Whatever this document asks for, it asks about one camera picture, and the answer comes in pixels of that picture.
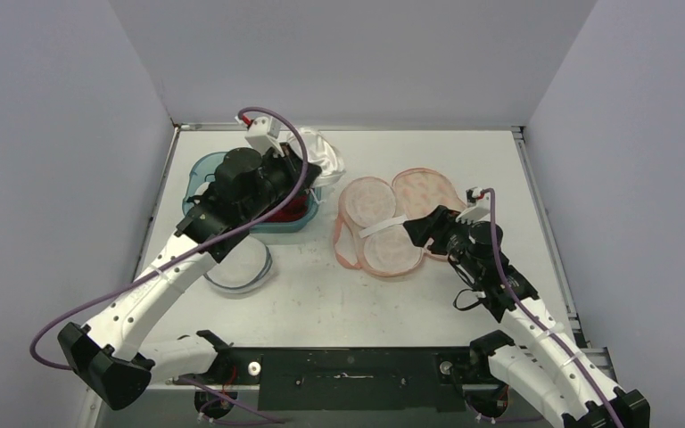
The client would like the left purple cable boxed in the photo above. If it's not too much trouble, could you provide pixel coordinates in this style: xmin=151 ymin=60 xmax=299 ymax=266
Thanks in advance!
xmin=29 ymin=106 xmax=310 ymax=372

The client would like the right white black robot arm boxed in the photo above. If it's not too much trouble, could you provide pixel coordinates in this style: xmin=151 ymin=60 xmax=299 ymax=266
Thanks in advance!
xmin=403 ymin=206 xmax=651 ymax=427

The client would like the white satin bra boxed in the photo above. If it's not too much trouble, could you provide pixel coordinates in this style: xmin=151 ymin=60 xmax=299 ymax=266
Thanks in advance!
xmin=286 ymin=128 xmax=346 ymax=204

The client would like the dark red lace bra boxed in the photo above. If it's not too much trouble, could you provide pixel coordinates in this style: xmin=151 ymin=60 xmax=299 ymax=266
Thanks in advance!
xmin=268 ymin=194 xmax=309 ymax=223

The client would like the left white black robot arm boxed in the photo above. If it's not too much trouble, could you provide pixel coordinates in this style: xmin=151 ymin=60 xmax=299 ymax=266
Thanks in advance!
xmin=58 ymin=144 xmax=321 ymax=410

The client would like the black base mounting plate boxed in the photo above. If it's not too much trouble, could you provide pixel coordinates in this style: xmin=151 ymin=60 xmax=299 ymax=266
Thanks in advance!
xmin=170 ymin=346 xmax=527 ymax=413

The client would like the peach floral padded bra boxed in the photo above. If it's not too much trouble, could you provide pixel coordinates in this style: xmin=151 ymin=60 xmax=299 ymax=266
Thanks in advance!
xmin=333 ymin=168 xmax=466 ymax=278

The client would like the teal plastic bin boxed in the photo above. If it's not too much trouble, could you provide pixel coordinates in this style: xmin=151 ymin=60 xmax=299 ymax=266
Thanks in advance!
xmin=182 ymin=152 xmax=319 ymax=234

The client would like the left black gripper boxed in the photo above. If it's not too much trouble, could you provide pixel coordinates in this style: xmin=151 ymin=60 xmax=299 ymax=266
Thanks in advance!
xmin=243 ymin=143 xmax=322 ymax=222

